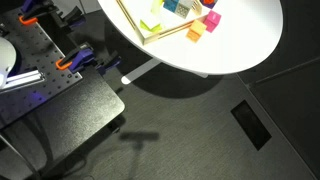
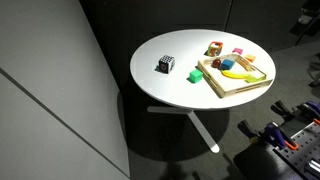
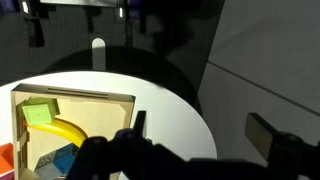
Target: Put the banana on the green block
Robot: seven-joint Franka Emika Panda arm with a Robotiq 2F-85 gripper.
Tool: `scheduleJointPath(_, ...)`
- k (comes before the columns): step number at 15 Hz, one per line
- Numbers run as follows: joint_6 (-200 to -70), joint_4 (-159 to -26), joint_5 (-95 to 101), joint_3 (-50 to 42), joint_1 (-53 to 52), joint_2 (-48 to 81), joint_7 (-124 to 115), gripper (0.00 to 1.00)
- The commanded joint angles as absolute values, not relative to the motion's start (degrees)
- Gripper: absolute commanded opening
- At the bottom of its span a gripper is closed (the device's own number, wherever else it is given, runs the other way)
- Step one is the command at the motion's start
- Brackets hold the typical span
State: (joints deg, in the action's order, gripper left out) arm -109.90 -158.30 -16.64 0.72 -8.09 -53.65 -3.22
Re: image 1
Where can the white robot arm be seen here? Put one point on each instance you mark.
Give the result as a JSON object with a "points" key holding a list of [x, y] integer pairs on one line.
{"points": [[7, 60]]}

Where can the lime green wedge block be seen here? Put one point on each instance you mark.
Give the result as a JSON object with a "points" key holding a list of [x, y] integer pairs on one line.
{"points": [[152, 29]]}

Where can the orange cube block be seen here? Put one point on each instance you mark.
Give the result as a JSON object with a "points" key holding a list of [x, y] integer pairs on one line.
{"points": [[196, 30]]}

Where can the blue cube block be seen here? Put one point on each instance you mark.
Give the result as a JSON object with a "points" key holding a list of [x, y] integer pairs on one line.
{"points": [[170, 5]]}

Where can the pink cube block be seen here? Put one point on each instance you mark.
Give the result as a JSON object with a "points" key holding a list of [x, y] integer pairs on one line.
{"points": [[212, 20]]}

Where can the wooden tray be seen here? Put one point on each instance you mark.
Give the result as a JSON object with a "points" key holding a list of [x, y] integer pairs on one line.
{"points": [[155, 19]]}

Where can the purple orange spring clamp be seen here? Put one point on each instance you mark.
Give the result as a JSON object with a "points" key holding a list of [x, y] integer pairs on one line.
{"points": [[76, 59]]}

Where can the grey perforated cube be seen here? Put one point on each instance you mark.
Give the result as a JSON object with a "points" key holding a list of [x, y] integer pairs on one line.
{"points": [[183, 8]]}

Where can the black floor hatch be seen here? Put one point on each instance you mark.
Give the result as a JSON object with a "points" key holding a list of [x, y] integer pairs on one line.
{"points": [[251, 124]]}

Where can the white round table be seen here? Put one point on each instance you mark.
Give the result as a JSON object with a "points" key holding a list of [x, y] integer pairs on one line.
{"points": [[248, 32]]}

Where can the black perforated mounting board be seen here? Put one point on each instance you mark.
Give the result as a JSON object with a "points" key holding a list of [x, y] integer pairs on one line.
{"points": [[35, 51]]}

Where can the multicolour open frame cube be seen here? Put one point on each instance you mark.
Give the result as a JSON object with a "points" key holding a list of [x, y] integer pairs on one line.
{"points": [[209, 3]]}

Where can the aluminium extrusion rail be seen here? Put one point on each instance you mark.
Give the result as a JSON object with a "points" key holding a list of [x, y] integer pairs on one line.
{"points": [[22, 80]]}

